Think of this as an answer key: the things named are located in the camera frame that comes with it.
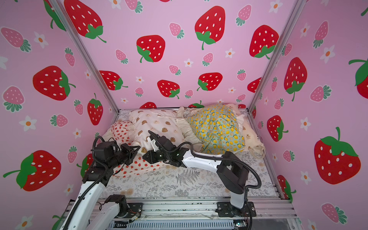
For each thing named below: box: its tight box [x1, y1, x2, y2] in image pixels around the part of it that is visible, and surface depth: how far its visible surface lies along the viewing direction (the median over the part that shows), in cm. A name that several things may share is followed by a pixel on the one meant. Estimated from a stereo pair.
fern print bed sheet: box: [101, 158, 278, 198], surface depth 85 cm
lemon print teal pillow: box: [188, 103, 246, 155], surface depth 87 cm
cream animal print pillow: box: [224, 103, 266, 160], surface depth 95 cm
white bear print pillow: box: [129, 106, 203, 154], surface depth 97 cm
